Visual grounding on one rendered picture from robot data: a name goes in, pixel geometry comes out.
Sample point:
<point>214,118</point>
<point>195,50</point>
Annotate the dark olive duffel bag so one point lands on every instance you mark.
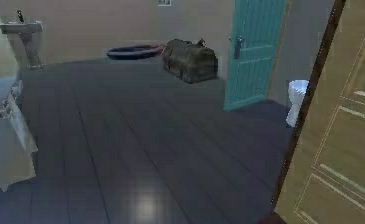
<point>190,61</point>

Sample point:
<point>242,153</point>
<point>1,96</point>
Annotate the teal room door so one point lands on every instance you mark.
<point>253,53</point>

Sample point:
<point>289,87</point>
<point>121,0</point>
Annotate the white toilet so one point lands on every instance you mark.
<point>295,100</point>

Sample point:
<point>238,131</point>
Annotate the tan panelled room door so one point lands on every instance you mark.
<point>336,126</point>

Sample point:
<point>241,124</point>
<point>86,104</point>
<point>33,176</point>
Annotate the black sink tap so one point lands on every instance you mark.
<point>20,16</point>

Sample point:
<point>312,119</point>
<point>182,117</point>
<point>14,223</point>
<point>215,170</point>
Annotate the small framed wall picture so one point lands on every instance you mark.
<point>164,2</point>

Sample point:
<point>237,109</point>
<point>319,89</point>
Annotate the grey pedestal sink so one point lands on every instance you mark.
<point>26,33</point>

